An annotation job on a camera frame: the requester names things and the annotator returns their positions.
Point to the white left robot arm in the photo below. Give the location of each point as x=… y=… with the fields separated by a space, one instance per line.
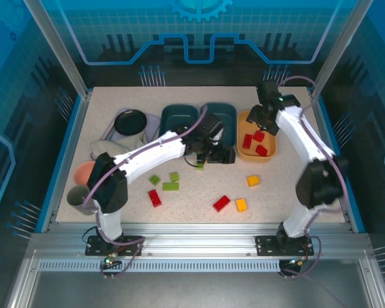
x=154 y=152

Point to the blue table side rail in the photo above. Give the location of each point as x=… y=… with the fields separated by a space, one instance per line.
x=68 y=144
x=326 y=122

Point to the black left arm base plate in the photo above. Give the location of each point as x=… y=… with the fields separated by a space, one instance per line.
x=131 y=245

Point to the aluminium front frame rail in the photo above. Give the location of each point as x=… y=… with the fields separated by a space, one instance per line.
x=195 y=240

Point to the small red lego brick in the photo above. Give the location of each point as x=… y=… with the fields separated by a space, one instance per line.
x=259 y=136
x=261 y=150

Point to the small orange lego brick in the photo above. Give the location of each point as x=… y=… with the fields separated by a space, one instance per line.
x=241 y=205
x=253 y=181

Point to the grey cup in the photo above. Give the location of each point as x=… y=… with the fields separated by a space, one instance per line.
x=77 y=197

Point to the long red lego brick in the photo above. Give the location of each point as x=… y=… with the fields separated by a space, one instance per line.
x=154 y=198
x=247 y=141
x=221 y=203

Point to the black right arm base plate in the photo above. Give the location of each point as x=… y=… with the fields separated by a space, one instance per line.
x=266 y=245

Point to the small green lego brick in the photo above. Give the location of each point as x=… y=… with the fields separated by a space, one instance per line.
x=174 y=176
x=154 y=180
x=200 y=167

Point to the small LED circuit board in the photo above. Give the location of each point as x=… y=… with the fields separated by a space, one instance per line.
x=109 y=260
x=297 y=262

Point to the lilac plastic tray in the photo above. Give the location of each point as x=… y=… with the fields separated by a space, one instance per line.
x=152 y=125

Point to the aluminium frame post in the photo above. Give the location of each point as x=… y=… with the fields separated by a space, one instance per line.
x=57 y=48
x=337 y=48

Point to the pink bowl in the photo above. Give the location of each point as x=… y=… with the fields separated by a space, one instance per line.
x=83 y=173

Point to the black round plate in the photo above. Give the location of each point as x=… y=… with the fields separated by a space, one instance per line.
x=130 y=122

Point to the teal plastic container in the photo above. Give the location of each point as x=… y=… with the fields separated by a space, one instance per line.
x=229 y=115
x=176 y=118

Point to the yellow plastic container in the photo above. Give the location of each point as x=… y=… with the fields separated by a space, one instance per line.
x=244 y=154

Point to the long green lego brick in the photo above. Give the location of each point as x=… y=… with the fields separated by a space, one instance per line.
x=170 y=186

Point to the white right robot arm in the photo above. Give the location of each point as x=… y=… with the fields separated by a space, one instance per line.
x=295 y=128

